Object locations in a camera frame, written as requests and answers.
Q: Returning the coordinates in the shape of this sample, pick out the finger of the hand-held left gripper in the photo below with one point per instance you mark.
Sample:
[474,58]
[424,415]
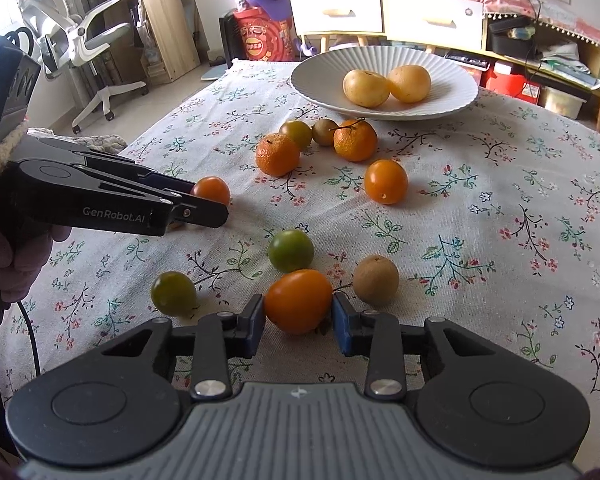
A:
[165,180]
[205,215]

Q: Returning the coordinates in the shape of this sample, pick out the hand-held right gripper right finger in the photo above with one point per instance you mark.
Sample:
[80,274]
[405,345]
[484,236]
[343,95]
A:
[342,327]

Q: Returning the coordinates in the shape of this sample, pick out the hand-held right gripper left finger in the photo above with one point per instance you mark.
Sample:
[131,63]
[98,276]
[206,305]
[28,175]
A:
[255,325]

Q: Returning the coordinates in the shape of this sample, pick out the small orange tomato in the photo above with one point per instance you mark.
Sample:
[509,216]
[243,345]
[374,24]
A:
[211,190]

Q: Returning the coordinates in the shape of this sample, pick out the large orange tomato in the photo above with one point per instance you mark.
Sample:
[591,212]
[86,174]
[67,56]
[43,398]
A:
[297,302]

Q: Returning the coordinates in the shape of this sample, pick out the large brown kiwi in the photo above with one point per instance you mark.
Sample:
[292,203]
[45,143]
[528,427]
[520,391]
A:
[376,280]

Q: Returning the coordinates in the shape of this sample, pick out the bright green tomato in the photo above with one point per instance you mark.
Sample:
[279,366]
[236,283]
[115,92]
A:
[290,250]

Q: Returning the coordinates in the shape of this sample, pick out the dark green tomato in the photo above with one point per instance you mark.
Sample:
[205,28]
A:
[174,294]

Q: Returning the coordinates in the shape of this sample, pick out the stemless tangerine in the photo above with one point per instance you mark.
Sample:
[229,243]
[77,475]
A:
[277,155]

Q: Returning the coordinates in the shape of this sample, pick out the green and orange tomato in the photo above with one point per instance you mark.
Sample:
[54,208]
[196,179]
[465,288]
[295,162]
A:
[296,133]

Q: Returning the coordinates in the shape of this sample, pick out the small brown kiwi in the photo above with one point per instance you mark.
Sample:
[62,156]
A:
[325,131]

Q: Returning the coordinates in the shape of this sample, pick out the round orange tomato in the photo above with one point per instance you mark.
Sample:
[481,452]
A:
[386,181]

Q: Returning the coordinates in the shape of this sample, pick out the tangerine with stem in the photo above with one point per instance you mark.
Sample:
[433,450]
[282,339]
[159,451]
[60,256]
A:
[355,141]

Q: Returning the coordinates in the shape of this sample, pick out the white ribbed plate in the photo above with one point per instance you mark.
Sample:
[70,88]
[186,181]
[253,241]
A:
[320,77]

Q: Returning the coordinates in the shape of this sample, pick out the person's left hand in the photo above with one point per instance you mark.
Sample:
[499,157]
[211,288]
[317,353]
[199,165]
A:
[25,260]

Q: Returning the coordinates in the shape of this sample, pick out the floral tablecloth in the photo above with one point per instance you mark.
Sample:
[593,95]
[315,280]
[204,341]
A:
[480,260]

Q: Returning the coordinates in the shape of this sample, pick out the black flat panel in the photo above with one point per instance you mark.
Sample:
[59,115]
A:
[228,40]

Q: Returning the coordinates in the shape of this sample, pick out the wooden desk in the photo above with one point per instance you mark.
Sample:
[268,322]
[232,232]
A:
[167,25]

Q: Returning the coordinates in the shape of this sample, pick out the white office chair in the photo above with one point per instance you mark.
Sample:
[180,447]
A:
[87,35]

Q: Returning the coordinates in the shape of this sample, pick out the yellow pear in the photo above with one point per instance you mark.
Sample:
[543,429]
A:
[366,89]
[410,83]

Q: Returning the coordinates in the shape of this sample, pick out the clear storage box dark lid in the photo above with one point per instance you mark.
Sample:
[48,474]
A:
[467,60]

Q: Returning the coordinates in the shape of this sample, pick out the red storage box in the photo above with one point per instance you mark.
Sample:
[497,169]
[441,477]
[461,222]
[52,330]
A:
[510,82]

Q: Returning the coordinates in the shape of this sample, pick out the black box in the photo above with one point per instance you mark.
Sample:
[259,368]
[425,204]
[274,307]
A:
[510,40]

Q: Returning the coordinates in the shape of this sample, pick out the stack of papers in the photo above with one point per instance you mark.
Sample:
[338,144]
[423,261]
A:
[570,62]

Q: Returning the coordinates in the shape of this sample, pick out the low wooden cabinet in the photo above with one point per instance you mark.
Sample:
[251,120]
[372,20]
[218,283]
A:
[597,67]

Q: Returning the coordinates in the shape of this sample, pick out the pink fringed cloth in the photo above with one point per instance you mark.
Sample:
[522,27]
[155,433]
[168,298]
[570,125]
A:
[555,15]

